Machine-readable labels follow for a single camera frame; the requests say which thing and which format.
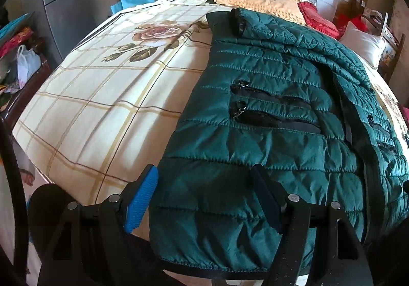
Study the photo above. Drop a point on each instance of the red cloth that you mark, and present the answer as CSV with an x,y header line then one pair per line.
x,y
345,20

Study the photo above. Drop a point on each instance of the green quilted puffer jacket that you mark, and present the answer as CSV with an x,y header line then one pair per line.
x,y
255,145

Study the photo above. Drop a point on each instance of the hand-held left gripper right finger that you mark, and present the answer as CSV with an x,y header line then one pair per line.
x,y
270,203

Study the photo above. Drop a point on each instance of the dark wooden side table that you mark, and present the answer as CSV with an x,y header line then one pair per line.
x,y
28,97

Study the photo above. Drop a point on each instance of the cream floral checked bed sheet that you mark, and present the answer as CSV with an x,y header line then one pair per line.
x,y
111,97

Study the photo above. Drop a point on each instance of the colourful folded cloth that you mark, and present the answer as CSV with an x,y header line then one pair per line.
x,y
16,41

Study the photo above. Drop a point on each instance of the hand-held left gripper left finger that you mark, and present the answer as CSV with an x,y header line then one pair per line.
x,y
140,203

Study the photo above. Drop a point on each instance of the red ruffled round pillow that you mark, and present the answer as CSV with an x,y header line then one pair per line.
x,y
316,19

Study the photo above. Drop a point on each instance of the blue cloth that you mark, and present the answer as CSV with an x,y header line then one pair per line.
x,y
137,0

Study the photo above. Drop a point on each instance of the white pillow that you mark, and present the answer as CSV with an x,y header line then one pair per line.
x,y
364,44

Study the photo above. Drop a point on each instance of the white plastic bag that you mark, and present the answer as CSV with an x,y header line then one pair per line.
x,y
28,62

